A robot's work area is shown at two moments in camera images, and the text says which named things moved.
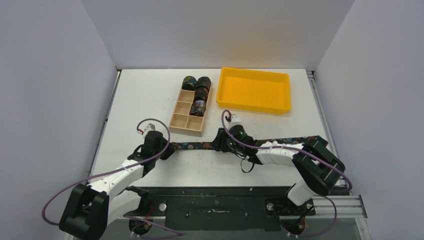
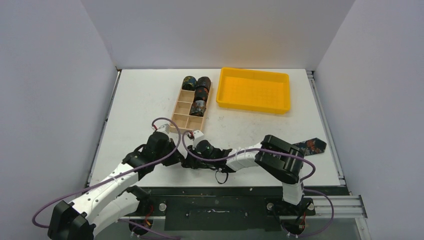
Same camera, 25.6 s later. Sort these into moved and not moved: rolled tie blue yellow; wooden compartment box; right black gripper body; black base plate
Moved: right black gripper body
Not moved: rolled tie blue yellow; wooden compartment box; black base plate
